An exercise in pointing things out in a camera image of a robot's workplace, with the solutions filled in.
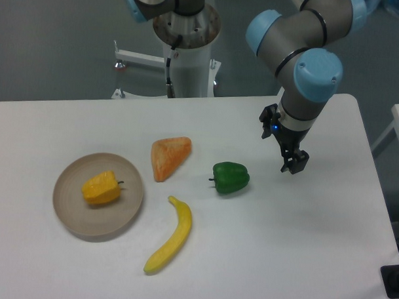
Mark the green bell pepper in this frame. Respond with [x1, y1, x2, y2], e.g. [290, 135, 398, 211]
[208, 161, 250, 195]

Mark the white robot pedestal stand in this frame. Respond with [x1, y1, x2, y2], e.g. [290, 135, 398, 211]
[109, 0, 225, 103]

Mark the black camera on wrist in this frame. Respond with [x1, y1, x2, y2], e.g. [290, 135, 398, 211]
[259, 104, 280, 139]

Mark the beige round plate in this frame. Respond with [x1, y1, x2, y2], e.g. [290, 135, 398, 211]
[52, 153, 143, 241]

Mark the yellow bell pepper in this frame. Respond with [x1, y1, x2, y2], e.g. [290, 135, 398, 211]
[81, 170, 123, 205]

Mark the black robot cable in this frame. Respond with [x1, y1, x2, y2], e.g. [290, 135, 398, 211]
[164, 33, 184, 99]

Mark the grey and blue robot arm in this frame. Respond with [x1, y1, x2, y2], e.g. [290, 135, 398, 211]
[125, 0, 367, 174]

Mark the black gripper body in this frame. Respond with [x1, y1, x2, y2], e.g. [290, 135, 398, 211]
[270, 117, 310, 158]

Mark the yellow banana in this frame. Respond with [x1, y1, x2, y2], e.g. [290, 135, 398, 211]
[143, 195, 193, 275]

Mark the black device at table edge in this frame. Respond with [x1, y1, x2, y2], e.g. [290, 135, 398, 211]
[380, 265, 399, 299]

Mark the orange triangular bread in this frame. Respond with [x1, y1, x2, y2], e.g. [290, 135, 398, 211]
[151, 136, 192, 182]

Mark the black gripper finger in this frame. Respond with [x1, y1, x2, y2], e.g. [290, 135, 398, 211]
[288, 149, 309, 174]
[280, 147, 292, 173]

